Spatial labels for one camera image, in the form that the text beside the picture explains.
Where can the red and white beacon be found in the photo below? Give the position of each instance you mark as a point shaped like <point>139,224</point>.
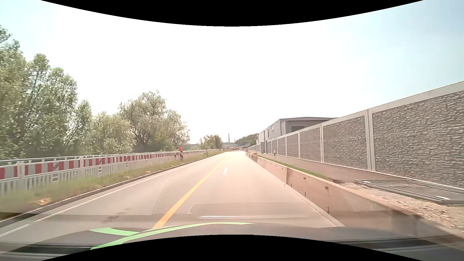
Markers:
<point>181,154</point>

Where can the car's own bonnet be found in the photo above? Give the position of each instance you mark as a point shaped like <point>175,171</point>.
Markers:
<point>232,232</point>

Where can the triangular road sign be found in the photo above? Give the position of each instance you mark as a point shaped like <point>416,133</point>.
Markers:
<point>256,137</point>

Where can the road markings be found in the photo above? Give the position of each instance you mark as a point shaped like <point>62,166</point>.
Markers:
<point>188,195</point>

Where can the red and white construction barrier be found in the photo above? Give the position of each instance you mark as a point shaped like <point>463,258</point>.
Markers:
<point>54,168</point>

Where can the group of trees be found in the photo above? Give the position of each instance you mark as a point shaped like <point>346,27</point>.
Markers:
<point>210,142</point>

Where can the grey asphalt road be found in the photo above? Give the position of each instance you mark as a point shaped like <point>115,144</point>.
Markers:
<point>235,188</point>

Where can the trees on hill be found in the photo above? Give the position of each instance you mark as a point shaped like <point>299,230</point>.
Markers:
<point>246,140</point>

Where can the grey stone noise barrier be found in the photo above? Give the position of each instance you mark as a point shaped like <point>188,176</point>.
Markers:
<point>398,141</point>

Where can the grass verge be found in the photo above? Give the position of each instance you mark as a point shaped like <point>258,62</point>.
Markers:
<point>90,183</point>

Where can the grey industrial building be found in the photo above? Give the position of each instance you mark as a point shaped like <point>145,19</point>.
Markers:
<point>290,127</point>

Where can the row of trees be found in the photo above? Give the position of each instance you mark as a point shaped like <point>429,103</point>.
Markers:
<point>54,116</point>

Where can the gravel strip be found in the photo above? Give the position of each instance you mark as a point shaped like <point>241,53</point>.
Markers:
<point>417,203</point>

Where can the concrete barrier wall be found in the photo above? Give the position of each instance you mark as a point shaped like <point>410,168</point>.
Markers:
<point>308,183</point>

